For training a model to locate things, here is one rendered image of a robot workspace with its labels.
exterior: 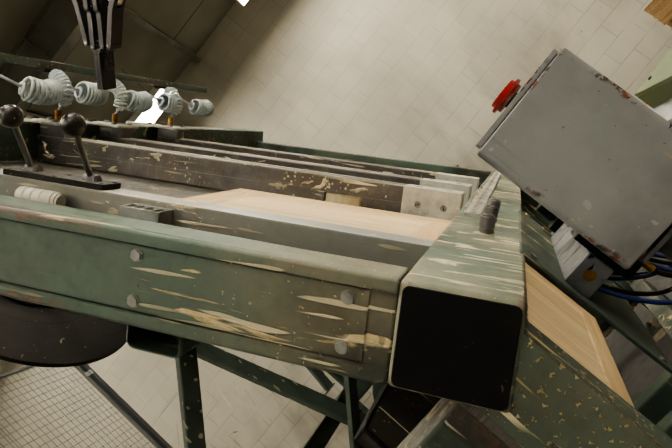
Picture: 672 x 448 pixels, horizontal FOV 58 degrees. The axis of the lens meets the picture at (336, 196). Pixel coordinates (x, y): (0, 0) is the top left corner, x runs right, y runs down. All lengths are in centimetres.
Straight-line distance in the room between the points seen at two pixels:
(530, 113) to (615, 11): 641
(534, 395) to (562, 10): 637
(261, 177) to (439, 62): 534
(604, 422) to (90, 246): 56
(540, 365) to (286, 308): 25
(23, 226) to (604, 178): 63
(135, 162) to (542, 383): 117
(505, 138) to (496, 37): 616
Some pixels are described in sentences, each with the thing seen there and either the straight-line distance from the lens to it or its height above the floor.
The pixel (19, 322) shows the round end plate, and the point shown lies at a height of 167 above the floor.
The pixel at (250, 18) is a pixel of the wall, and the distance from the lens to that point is 715.
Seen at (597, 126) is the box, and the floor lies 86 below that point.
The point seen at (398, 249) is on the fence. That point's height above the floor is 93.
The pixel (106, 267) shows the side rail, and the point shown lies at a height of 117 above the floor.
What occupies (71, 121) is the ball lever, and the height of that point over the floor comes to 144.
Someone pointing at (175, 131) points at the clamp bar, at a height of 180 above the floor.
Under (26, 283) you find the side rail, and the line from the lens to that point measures 81.
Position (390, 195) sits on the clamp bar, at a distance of 131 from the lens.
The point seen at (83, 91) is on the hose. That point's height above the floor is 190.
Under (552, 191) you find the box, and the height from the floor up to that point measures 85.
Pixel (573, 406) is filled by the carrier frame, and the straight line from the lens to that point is 62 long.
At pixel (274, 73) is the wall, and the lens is 688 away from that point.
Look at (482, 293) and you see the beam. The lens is 59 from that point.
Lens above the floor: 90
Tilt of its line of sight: 10 degrees up
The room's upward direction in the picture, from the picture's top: 50 degrees counter-clockwise
